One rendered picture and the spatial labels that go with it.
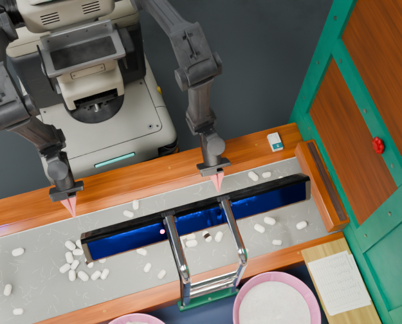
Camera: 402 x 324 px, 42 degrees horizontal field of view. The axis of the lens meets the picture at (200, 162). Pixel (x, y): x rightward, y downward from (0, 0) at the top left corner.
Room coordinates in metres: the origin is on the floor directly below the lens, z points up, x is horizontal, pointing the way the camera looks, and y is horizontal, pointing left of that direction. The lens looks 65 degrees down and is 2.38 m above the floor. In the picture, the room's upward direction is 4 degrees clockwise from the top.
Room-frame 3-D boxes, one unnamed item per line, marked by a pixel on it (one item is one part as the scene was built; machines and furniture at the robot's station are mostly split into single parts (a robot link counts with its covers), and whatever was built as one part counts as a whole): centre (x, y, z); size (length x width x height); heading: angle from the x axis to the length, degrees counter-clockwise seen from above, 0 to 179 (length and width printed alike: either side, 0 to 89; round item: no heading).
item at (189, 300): (0.37, -0.03, 0.90); 0.20 x 0.19 x 0.45; 110
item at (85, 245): (0.45, 0.00, 1.08); 0.62 x 0.08 x 0.07; 110
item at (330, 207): (0.66, -0.39, 0.83); 0.30 x 0.06 x 0.07; 20
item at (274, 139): (0.83, -0.25, 0.77); 0.06 x 0.04 x 0.02; 20
